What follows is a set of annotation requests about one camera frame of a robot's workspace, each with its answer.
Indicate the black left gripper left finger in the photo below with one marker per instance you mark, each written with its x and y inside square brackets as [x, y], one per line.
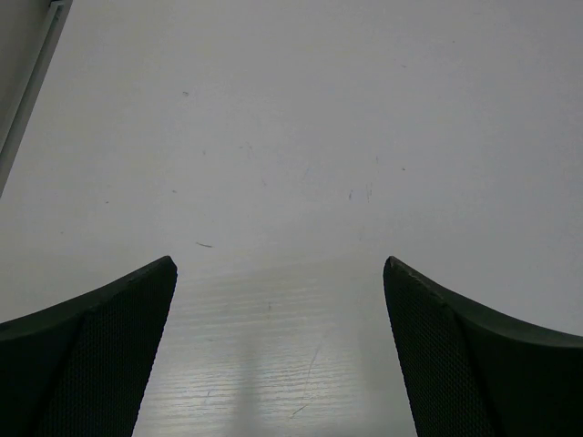
[81, 367]

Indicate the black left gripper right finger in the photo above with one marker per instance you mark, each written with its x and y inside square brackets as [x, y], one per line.
[470, 370]

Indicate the white aluminium table rail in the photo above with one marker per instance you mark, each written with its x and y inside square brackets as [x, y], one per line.
[30, 31]

